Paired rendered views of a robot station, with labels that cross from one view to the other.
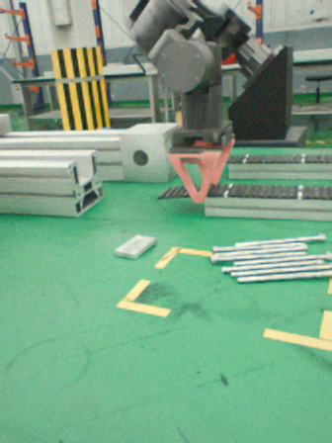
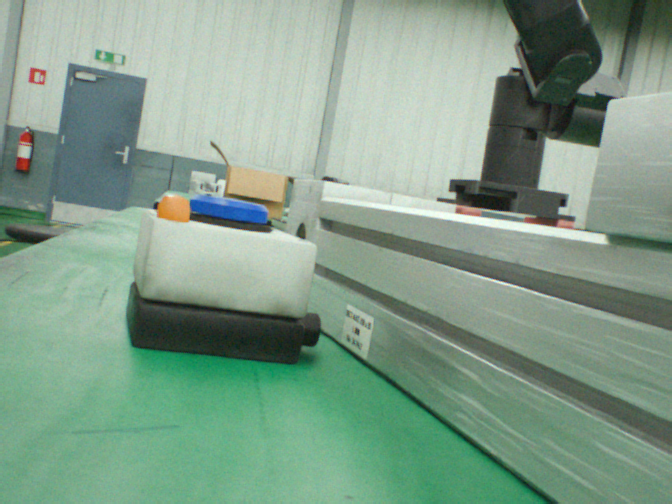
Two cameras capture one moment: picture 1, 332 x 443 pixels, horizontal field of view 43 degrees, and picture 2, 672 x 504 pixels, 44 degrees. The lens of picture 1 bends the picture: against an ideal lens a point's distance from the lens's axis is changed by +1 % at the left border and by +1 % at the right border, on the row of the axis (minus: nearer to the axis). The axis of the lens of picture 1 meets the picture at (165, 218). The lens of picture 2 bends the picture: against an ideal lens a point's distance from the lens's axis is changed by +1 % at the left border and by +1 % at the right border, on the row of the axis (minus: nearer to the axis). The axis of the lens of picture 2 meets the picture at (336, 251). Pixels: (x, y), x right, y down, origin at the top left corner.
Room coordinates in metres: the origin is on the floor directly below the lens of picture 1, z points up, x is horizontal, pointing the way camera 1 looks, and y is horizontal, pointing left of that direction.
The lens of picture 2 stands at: (1.22, 0.49, 0.86)
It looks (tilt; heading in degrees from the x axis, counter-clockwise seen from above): 3 degrees down; 233
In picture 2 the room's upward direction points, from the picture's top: 10 degrees clockwise
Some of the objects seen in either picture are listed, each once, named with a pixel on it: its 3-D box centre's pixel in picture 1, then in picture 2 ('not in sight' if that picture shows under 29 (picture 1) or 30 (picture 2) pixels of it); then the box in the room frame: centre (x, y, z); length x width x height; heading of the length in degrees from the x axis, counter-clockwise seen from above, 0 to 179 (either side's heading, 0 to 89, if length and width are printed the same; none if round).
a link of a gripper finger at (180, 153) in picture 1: (200, 167); (523, 242); (0.57, -0.05, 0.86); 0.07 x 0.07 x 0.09; 69
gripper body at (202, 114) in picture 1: (202, 113); (511, 167); (0.60, -0.06, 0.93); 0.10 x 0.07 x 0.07; 159
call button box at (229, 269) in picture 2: not in sight; (233, 282); (1.00, 0.13, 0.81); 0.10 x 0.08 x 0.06; 160
